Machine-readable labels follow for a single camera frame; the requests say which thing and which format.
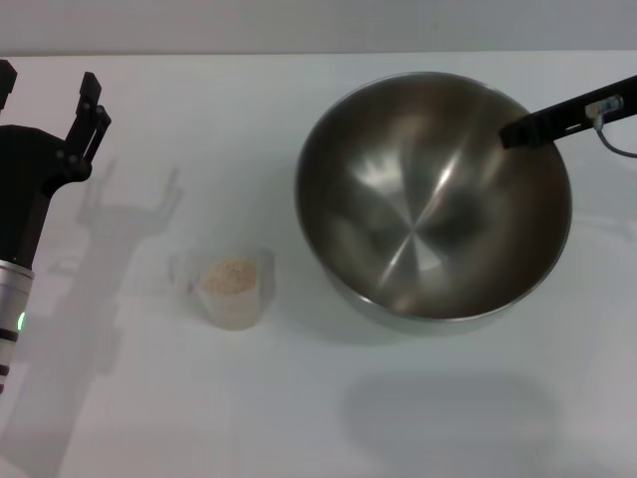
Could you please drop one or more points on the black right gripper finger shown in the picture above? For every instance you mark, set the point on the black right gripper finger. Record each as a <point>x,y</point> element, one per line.
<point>532,130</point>

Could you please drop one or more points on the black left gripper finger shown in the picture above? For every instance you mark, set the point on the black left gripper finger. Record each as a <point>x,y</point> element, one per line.
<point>6,79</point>
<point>87,134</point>

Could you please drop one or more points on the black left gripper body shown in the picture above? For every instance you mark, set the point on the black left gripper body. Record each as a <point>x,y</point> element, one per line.
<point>20,189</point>

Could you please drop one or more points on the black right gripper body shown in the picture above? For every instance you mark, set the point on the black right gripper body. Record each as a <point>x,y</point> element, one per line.
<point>577,117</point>

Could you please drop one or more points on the stainless steel mixing bowl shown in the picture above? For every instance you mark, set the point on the stainless steel mixing bowl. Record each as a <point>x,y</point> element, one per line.
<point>423,224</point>

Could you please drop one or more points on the white rice grains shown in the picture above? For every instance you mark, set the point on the white rice grains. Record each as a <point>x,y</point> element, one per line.
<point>228,274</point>

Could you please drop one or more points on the clear plastic measuring cup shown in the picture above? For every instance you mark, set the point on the clear plastic measuring cup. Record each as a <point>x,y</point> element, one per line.
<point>234,311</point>

